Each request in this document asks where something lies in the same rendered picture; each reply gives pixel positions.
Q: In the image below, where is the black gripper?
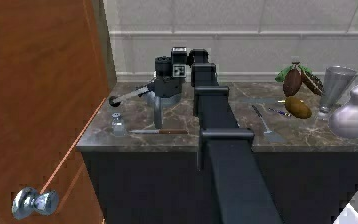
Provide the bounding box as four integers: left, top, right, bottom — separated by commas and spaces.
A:
107, 55, 184, 109

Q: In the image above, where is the glass salt shaker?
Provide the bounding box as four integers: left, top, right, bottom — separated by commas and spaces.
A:
111, 112, 127, 137

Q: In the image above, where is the dark marble topped cabinet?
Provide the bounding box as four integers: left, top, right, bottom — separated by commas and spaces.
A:
75, 81, 358, 224

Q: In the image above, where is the brown wooden door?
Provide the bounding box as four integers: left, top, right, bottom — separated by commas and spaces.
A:
0, 0, 117, 224

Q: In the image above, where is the grey metal spatula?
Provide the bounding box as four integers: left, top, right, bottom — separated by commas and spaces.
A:
251, 104, 286, 144

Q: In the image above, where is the blue pen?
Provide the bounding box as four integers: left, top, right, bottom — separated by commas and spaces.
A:
268, 106, 293, 118

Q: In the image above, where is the silver door knob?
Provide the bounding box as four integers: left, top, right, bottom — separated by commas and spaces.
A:
11, 186, 61, 221

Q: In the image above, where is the brown and green plant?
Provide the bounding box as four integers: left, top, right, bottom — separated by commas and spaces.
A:
274, 56, 325, 98

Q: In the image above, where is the brown potato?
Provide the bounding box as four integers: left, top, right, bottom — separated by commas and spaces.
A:
284, 96, 313, 120

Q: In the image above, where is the clear glass cup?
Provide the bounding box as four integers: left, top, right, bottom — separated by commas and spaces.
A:
316, 65, 358, 122

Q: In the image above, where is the silver round kettle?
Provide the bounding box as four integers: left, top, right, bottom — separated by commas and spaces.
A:
328, 82, 358, 140

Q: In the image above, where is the brown handled knife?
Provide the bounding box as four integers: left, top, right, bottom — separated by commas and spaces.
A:
129, 128, 189, 136

